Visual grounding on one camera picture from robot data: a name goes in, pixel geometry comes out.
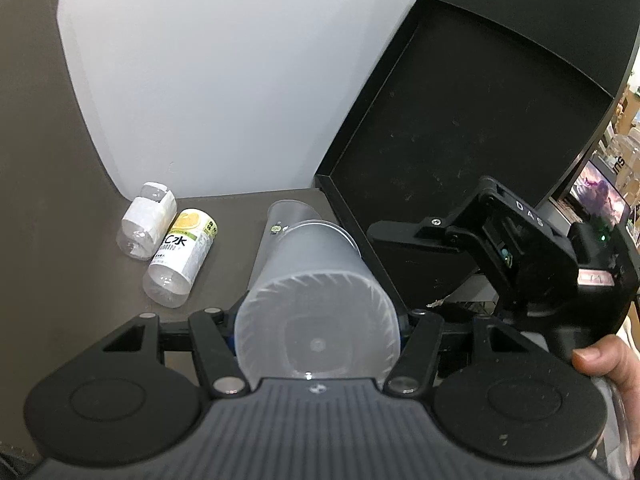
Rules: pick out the yellow-label vitamin water bottle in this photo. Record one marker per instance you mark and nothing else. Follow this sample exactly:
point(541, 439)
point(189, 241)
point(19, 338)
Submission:
point(170, 276)

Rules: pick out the black tray leaning upright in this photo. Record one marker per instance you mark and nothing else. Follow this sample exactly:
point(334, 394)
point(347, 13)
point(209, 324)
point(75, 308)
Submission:
point(453, 98)

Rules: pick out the small display screen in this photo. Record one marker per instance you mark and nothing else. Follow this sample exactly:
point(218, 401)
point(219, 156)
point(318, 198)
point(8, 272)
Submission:
point(597, 197)

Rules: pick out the person's right hand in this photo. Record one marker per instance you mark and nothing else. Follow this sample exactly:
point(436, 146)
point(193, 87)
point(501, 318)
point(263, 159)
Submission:
point(610, 357)

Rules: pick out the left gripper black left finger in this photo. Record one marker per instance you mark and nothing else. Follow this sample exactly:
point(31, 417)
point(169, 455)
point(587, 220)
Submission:
point(215, 363)

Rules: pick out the white board backdrop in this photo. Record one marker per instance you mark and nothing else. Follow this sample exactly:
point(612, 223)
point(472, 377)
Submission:
point(214, 97)

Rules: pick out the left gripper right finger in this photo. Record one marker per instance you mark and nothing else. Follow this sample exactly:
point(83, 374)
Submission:
point(413, 374)

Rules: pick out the frosted plastic cup with figure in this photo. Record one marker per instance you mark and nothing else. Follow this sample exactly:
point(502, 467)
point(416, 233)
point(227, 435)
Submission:
point(316, 312)

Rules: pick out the frosted plastic cup with pandas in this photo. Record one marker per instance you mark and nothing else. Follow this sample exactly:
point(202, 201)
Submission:
point(280, 229)

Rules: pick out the white-label clear plastic bottle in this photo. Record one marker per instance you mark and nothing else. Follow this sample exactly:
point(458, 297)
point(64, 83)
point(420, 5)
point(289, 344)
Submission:
point(146, 221)

